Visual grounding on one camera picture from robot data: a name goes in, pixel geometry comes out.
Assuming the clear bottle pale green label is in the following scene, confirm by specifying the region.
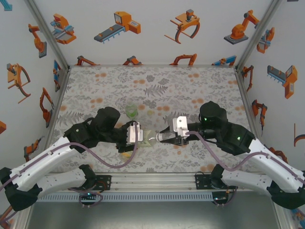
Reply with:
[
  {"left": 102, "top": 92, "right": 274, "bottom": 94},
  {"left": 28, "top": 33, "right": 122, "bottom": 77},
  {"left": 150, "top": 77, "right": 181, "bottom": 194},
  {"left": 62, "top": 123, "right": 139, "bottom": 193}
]
[{"left": 140, "top": 128, "right": 159, "bottom": 146}]

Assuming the clear bottle bright green label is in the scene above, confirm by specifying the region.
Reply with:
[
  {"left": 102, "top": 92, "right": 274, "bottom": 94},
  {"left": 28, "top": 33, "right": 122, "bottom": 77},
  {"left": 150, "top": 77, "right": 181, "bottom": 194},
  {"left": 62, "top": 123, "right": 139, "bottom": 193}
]
[{"left": 124, "top": 100, "right": 139, "bottom": 120}]

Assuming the floral printed table cover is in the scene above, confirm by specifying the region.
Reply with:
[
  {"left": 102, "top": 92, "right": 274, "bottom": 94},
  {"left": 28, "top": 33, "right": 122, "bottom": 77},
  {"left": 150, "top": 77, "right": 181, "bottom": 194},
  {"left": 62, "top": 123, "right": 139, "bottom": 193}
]
[{"left": 47, "top": 65, "right": 267, "bottom": 174}]

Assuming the grey metal base sheet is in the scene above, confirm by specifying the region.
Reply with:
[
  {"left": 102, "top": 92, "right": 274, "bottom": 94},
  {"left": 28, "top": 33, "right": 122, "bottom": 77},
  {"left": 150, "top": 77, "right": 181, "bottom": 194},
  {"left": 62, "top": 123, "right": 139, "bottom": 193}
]
[{"left": 23, "top": 198, "right": 286, "bottom": 229}]

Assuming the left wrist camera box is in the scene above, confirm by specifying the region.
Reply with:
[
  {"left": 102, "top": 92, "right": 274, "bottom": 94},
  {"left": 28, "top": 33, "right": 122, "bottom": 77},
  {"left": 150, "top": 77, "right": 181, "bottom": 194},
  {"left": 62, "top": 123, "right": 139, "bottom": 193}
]
[{"left": 127, "top": 121, "right": 145, "bottom": 146}]

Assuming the aluminium side rail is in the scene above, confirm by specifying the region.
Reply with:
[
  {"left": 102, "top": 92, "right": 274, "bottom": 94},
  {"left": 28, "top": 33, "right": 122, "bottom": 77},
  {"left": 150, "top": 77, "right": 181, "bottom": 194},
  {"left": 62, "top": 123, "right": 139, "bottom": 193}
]
[
  {"left": 234, "top": 66, "right": 258, "bottom": 141},
  {"left": 44, "top": 66, "right": 72, "bottom": 148}
]

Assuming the aluminium front frame rail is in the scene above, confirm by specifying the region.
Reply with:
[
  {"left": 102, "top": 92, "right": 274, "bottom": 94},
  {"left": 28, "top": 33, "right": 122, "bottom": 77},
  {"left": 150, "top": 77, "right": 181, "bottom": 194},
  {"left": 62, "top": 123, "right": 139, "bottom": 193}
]
[{"left": 46, "top": 172, "right": 281, "bottom": 192}]

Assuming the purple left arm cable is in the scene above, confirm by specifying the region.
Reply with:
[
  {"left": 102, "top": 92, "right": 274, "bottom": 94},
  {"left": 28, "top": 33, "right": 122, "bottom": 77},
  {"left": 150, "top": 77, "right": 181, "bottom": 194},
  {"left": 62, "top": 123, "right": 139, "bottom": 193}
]
[{"left": 0, "top": 122, "right": 139, "bottom": 193}]

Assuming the grey slotted cable duct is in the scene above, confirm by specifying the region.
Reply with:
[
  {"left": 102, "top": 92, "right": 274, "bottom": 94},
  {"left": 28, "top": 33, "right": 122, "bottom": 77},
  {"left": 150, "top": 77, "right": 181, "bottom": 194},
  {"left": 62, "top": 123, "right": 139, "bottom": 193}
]
[{"left": 35, "top": 192, "right": 214, "bottom": 203}]

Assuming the aluminium back rail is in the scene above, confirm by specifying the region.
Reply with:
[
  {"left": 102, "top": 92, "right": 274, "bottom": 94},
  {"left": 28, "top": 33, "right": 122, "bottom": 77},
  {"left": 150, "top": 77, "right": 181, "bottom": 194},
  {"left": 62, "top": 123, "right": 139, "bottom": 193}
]
[{"left": 68, "top": 63, "right": 238, "bottom": 69}]

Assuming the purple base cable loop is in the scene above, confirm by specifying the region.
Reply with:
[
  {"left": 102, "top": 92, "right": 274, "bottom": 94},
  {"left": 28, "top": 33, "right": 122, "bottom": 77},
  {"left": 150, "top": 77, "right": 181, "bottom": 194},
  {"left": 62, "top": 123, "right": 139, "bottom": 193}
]
[
  {"left": 78, "top": 188, "right": 104, "bottom": 208},
  {"left": 213, "top": 186, "right": 238, "bottom": 208}
]

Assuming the aluminium frame post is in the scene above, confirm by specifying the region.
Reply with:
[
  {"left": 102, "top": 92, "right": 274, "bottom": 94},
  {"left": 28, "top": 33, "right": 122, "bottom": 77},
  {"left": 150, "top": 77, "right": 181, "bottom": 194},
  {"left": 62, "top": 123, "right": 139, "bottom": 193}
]
[
  {"left": 235, "top": 0, "right": 286, "bottom": 71},
  {"left": 23, "top": 0, "right": 71, "bottom": 71},
  {"left": 273, "top": 206, "right": 295, "bottom": 229}
]

